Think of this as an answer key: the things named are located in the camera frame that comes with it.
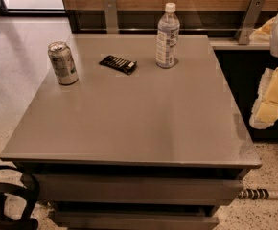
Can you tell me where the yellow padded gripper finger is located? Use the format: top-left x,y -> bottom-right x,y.
249,18 -> 275,42
249,67 -> 278,129

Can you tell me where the silver green 7up can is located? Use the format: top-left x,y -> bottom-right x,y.
48,41 -> 79,85

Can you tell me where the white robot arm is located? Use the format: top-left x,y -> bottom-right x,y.
249,13 -> 278,129

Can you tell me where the clear plastic water bottle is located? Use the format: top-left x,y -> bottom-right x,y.
155,3 -> 180,68

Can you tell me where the black snack bar wrapper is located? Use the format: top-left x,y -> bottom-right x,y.
99,55 -> 137,75

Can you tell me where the grey drawer cabinet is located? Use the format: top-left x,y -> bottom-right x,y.
1,34 -> 261,230

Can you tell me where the right metal wall bracket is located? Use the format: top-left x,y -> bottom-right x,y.
234,0 -> 266,45

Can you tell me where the metal wall bracket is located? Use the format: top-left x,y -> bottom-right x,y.
103,0 -> 119,34
234,0 -> 266,45

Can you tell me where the black white striped cable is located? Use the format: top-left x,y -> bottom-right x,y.
238,188 -> 278,201

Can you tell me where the left metal wall bracket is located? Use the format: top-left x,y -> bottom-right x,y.
103,0 -> 119,34

